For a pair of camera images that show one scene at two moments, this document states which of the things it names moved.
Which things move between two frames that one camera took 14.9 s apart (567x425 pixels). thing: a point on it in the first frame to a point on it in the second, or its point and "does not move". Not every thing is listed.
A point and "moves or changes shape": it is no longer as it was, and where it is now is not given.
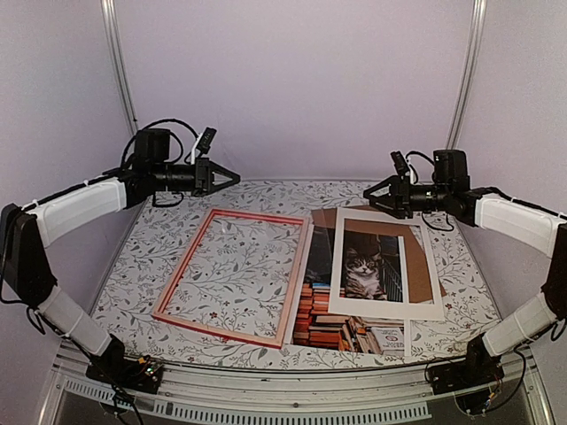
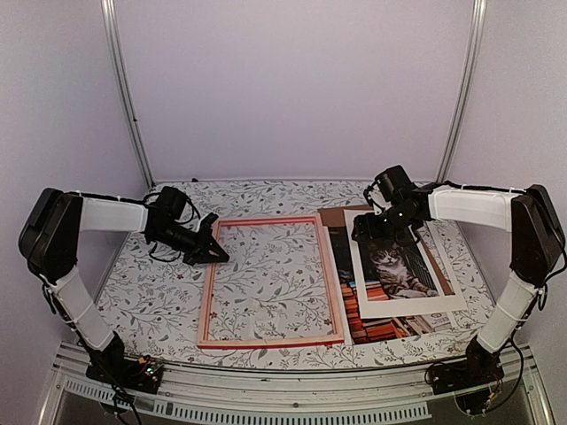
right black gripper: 399,198 to 359,227
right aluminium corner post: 472,66 does not move
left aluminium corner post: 114,41 does not move
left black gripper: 204,177 to 200,252
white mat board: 353,305 to 395,307
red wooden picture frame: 194,247 to 337,336
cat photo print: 373,268 moves or changes shape
